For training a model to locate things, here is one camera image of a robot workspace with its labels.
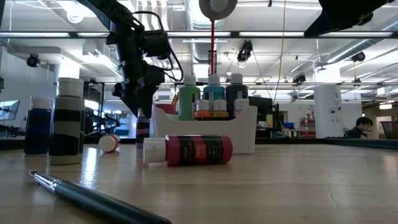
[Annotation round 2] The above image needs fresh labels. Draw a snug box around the small pink paint bottle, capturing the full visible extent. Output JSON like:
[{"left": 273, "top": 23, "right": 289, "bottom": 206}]
[{"left": 233, "top": 98, "right": 249, "bottom": 118}]

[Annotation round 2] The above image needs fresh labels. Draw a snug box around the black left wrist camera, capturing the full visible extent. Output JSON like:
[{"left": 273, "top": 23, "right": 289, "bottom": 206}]
[{"left": 141, "top": 29, "right": 172, "bottom": 60}]

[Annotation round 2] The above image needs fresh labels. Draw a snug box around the black monitor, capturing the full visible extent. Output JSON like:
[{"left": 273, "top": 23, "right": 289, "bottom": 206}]
[{"left": 248, "top": 95, "right": 274, "bottom": 124}]

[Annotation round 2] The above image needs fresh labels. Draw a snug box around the small purple paint bottle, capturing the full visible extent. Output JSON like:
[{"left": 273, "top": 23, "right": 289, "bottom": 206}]
[{"left": 136, "top": 116, "right": 151, "bottom": 149}]

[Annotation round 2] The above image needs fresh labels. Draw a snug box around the black ceiling spotlight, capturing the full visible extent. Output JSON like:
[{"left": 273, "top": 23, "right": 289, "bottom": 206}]
[
  {"left": 26, "top": 53, "right": 41, "bottom": 68},
  {"left": 351, "top": 51, "right": 367, "bottom": 63},
  {"left": 236, "top": 39, "right": 254, "bottom": 63},
  {"left": 292, "top": 73, "right": 307, "bottom": 85}
]

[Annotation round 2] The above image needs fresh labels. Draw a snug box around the large teal paint bottle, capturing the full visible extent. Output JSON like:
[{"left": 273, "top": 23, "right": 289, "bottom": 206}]
[{"left": 203, "top": 74, "right": 225, "bottom": 103}]

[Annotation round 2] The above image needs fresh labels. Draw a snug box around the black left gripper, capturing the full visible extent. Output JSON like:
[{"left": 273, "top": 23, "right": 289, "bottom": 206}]
[{"left": 107, "top": 29, "right": 165, "bottom": 119}]

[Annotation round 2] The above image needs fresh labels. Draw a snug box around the small yellow paint bottle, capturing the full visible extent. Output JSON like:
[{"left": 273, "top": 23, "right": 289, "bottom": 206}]
[{"left": 213, "top": 99, "right": 229, "bottom": 121}]

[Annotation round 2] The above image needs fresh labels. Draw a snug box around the person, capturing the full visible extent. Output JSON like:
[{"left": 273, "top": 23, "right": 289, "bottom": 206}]
[{"left": 343, "top": 116, "right": 374, "bottom": 139}]

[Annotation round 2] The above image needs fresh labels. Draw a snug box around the red plastic cup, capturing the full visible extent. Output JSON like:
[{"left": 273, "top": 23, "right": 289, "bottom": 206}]
[{"left": 154, "top": 103, "right": 177, "bottom": 115}]

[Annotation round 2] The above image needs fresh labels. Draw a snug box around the small red paint bottle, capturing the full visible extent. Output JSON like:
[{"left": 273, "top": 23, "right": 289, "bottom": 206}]
[{"left": 98, "top": 133, "right": 120, "bottom": 154}]

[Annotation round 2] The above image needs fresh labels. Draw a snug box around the black aluminium table frame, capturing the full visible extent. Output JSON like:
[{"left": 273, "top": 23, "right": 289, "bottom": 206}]
[{"left": 0, "top": 136, "right": 398, "bottom": 151}]

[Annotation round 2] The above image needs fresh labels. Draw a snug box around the dark pen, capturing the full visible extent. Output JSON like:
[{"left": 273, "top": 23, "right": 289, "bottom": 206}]
[{"left": 29, "top": 169, "right": 173, "bottom": 224}]

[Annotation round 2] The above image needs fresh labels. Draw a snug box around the small grey paint bottle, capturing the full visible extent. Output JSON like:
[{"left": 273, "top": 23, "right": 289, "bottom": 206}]
[{"left": 49, "top": 77, "right": 86, "bottom": 166}]

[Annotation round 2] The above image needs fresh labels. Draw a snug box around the small orange paint bottle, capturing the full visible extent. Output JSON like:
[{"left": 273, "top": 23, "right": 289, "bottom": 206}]
[{"left": 194, "top": 99, "right": 212, "bottom": 121}]

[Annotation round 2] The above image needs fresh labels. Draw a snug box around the small magenta paint bottle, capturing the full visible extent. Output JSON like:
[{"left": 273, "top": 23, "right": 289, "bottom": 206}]
[{"left": 142, "top": 134, "right": 233, "bottom": 167}]

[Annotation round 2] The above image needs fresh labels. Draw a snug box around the black overhead rig beam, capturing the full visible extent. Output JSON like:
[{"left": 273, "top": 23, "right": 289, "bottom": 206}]
[{"left": 0, "top": 30, "right": 398, "bottom": 39}]

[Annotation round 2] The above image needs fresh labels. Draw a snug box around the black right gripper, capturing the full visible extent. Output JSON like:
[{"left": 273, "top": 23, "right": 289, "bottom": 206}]
[{"left": 303, "top": 0, "right": 374, "bottom": 37}]

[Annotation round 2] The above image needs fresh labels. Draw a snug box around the lit computer monitor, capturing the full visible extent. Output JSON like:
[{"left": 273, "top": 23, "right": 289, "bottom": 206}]
[{"left": 0, "top": 99, "right": 21, "bottom": 122}]

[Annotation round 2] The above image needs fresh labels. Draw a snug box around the white plastic bin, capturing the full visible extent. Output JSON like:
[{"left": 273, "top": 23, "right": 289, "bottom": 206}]
[{"left": 152, "top": 105, "right": 258, "bottom": 156}]

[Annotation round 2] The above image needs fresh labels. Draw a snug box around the large navy paint bottle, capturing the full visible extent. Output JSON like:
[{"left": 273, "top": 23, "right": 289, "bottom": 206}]
[{"left": 225, "top": 73, "right": 249, "bottom": 119}]

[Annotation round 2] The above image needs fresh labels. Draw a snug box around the large green paint bottle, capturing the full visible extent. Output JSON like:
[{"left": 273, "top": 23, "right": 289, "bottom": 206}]
[{"left": 178, "top": 74, "right": 201, "bottom": 121}]

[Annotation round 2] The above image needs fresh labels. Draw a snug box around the small blue paint bottle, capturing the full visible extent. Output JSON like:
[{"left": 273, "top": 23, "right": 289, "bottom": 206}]
[{"left": 24, "top": 96, "right": 52, "bottom": 156}]

